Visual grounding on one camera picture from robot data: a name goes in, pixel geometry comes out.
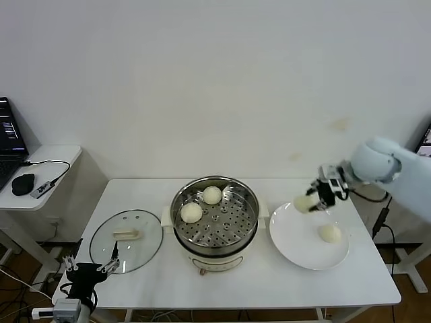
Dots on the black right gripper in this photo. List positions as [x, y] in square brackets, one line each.
[327, 196]

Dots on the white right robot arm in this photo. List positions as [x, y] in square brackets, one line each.
[377, 159]

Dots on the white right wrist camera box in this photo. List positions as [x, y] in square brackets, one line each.
[334, 184]

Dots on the white steamed baozi bun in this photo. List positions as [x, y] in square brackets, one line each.
[191, 213]
[304, 204]
[330, 233]
[212, 195]

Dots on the cream electric cooker base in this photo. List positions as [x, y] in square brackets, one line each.
[215, 260]

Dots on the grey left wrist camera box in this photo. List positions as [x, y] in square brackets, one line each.
[67, 307]

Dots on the dark grey open laptop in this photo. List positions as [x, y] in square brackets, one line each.
[426, 141]

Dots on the round white plate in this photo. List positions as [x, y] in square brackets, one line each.
[296, 242]

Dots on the white side table with label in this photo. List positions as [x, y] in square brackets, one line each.
[417, 279]

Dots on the black open laptop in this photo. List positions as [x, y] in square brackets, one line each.
[10, 134]

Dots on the white side table with mouse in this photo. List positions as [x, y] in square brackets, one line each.
[50, 154]

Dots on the round glass pot lid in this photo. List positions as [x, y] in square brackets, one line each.
[138, 250]

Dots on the white wall socket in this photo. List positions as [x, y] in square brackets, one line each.
[56, 222]

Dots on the stainless steel steamer basket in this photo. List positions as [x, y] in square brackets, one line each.
[232, 225]

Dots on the grey usb hub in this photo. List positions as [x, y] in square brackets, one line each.
[42, 189]

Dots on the black computer mouse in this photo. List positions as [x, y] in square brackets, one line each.
[23, 183]

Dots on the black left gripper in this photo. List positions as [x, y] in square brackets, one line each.
[85, 277]

